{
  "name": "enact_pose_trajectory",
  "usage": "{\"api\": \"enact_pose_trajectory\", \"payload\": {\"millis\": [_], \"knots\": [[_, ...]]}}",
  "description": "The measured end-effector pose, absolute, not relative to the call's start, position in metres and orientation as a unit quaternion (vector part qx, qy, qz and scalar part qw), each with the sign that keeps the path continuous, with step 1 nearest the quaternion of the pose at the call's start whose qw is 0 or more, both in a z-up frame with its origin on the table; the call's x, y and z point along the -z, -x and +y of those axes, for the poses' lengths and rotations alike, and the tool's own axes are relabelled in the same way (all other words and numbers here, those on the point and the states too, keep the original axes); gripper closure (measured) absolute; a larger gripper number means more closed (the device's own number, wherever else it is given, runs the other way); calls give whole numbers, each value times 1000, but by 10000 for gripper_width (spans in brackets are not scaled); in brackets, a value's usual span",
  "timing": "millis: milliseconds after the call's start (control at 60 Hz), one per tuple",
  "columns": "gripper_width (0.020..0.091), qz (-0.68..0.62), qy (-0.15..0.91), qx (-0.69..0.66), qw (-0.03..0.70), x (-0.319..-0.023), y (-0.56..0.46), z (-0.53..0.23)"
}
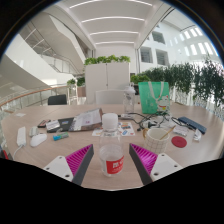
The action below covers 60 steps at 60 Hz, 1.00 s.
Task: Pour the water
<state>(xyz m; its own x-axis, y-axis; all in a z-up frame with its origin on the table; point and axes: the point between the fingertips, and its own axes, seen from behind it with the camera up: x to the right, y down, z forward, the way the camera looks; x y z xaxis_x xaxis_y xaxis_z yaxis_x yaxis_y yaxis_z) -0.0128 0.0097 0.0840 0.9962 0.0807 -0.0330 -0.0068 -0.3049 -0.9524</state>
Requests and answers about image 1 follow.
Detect white computer mouse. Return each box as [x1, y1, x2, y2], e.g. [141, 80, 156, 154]
[29, 133, 48, 148]

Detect small turquoise tube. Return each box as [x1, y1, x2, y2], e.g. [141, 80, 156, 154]
[52, 131, 70, 142]

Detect black notebook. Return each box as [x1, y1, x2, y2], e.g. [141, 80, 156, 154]
[46, 116, 76, 134]

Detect open printed booklet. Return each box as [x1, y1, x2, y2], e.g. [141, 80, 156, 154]
[68, 107, 104, 132]

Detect low wooden planter shelf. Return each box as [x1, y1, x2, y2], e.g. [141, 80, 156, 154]
[129, 73, 151, 94]

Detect green tote bag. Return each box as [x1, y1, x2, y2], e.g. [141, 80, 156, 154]
[137, 80, 171, 115]

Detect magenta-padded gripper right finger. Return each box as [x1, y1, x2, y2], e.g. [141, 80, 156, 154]
[128, 142, 184, 186]

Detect flat round red coaster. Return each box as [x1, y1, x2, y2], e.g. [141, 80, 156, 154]
[170, 135, 188, 149]

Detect colourful sticker sheet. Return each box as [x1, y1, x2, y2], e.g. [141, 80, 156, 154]
[91, 121, 136, 138]

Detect ceiling light strips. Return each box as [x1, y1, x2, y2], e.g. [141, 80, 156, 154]
[68, 0, 154, 46]

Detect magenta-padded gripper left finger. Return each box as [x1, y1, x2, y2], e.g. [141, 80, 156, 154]
[42, 143, 95, 187]

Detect tall planter with greenery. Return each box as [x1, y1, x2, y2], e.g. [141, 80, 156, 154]
[66, 77, 86, 98]

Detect white checked cup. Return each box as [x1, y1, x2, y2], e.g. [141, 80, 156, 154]
[142, 127, 171, 155]

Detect small white charger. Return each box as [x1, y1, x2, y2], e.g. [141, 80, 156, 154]
[28, 126, 40, 138]

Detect gold stirring spoon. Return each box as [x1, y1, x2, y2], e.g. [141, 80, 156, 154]
[159, 125, 177, 141]

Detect white power strip cable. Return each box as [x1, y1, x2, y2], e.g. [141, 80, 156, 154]
[11, 144, 23, 161]

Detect white power adapter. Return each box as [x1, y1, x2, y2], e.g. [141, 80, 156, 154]
[119, 113, 135, 120]

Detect white cabinet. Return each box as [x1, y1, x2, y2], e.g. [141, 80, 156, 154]
[84, 61, 131, 105]

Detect green plants on cabinet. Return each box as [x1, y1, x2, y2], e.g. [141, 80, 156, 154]
[83, 54, 132, 66]

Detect black chair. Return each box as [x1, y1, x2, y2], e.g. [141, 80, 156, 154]
[47, 94, 68, 106]

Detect clear red-label water bottle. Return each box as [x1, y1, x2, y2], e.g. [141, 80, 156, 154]
[98, 112, 125, 178]

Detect black cables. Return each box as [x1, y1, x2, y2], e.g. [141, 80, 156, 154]
[128, 112, 188, 131]

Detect white paper slips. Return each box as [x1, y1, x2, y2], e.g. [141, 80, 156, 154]
[172, 125, 190, 137]

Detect white plastic packet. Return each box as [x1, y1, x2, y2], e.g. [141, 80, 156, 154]
[193, 128, 203, 142]

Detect glass balustrade wooden handrail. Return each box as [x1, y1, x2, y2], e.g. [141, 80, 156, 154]
[0, 83, 71, 113]

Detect clear plastic tumbler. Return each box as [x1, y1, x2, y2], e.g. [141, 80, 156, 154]
[122, 83, 137, 115]

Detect row of green bushes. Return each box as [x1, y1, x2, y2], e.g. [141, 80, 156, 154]
[130, 58, 224, 108]

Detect dark blue keyboard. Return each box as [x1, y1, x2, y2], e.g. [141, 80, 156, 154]
[177, 115, 208, 135]

